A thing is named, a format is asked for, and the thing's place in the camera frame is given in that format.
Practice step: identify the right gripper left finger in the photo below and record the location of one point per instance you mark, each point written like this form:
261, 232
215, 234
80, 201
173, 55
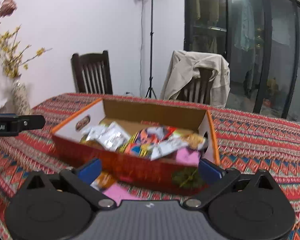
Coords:
78, 181

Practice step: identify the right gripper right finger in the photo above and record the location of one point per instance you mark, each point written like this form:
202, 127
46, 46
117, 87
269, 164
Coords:
218, 181

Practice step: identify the orange cracker packet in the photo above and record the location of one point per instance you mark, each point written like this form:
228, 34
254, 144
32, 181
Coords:
103, 182

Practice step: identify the purple snack packet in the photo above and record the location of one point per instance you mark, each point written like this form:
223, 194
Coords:
187, 157
117, 193

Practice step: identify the silver snack packet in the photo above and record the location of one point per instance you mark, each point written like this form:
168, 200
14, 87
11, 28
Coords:
110, 137

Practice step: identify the red orange snack bag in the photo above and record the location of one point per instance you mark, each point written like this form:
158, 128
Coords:
142, 141

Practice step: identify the white cracker packet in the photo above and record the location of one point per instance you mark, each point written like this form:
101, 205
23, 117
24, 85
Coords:
194, 142

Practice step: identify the floral ceramic vase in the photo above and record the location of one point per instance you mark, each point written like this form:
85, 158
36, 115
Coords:
19, 97

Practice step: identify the patterned red tablecloth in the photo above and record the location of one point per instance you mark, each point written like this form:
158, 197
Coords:
246, 142

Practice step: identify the yellow flower branches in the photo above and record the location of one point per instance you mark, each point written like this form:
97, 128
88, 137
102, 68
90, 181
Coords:
11, 57

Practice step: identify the orange cardboard box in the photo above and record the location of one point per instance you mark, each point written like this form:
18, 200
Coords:
164, 174

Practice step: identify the chair with beige jacket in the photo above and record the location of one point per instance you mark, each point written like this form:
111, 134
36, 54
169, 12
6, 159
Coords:
198, 89

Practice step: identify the dark wooden chair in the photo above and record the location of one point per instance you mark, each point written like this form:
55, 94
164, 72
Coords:
91, 73

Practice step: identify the pink dried roses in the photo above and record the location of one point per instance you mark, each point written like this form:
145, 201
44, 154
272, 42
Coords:
7, 7

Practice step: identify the beige jacket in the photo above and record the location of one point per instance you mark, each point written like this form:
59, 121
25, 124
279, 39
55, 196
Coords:
185, 65

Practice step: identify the black framed glass doors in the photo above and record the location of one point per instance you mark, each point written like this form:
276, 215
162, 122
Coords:
260, 39

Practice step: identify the studio light on stand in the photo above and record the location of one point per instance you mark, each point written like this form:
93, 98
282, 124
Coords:
150, 90

